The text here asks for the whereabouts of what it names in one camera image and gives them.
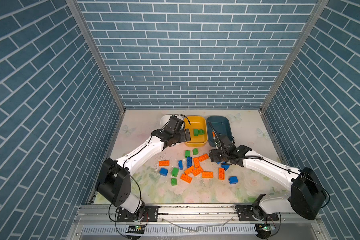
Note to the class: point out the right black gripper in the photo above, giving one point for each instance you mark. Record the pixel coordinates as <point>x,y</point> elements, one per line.
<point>212,155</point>

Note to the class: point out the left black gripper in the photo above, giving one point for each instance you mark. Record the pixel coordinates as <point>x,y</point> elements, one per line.
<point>183,136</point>

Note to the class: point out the narrow blue lego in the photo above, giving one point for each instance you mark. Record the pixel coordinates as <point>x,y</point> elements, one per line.
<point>180,165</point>

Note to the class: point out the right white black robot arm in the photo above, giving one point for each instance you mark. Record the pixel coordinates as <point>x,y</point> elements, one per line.
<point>305,194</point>

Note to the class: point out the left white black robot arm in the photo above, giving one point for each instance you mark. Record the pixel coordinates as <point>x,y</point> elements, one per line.
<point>116,176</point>

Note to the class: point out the white plastic container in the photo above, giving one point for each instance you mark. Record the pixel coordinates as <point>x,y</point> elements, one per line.
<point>164,120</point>

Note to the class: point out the green lego below top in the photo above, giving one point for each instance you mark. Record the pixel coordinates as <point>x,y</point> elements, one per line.
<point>187,153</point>

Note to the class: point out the yellow plastic container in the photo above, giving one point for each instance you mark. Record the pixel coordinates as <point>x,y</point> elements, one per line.
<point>197,122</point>

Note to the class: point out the dark teal plastic container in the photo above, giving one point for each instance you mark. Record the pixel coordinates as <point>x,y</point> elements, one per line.
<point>221,125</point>

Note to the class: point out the blue lego bottom right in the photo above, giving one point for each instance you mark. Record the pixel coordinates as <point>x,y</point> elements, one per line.
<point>233,180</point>

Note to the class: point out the tall blue lego centre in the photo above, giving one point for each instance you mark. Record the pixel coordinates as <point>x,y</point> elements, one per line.
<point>189,162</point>

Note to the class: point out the orange lego diagonal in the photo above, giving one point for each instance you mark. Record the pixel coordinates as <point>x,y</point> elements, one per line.
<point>189,170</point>

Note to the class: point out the blue lego left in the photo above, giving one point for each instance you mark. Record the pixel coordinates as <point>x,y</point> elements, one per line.
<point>163,172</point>

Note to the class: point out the green lego bottom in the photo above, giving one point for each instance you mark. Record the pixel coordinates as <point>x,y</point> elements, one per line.
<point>174,182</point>

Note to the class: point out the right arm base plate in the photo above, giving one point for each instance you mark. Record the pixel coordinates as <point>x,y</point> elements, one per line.
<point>249,213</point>

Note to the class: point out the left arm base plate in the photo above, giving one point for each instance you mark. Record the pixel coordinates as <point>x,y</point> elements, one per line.
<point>146,214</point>

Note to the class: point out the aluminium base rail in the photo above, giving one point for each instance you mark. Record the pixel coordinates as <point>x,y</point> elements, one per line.
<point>192,222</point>

